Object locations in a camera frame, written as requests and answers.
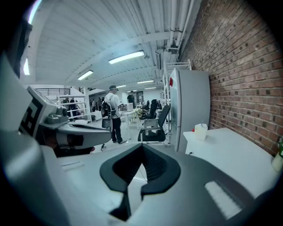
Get white background table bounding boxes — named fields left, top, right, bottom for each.
left=120, top=109, right=139, bottom=140

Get black mesh office chair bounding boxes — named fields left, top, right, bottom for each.
left=138, top=105, right=171, bottom=144

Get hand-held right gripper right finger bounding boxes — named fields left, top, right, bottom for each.
left=129, top=143, right=255, bottom=226

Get grey plastic bin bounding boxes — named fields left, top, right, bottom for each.
left=142, top=119, right=159, bottom=137

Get person's left hand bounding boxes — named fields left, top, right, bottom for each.
left=53, top=146, right=96, bottom=158

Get white ceiling pipes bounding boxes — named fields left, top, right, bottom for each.
left=169, top=0, right=196, bottom=50

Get cream plastic container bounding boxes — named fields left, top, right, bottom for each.
left=194, top=123, right=208, bottom=141

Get white vase with plant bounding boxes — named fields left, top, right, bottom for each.
left=271, top=136, right=283, bottom=173

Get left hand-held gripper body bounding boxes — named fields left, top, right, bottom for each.
left=19, top=86, right=69, bottom=145

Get grey refrigerator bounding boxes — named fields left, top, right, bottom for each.
left=169, top=68, right=211, bottom=153

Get black high-back office chair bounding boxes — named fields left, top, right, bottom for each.
left=145, top=99, right=163, bottom=120

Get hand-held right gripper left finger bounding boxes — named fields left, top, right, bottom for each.
left=42, top=143, right=144, bottom=226

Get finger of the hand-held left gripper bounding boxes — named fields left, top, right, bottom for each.
left=56, top=123, right=112, bottom=149

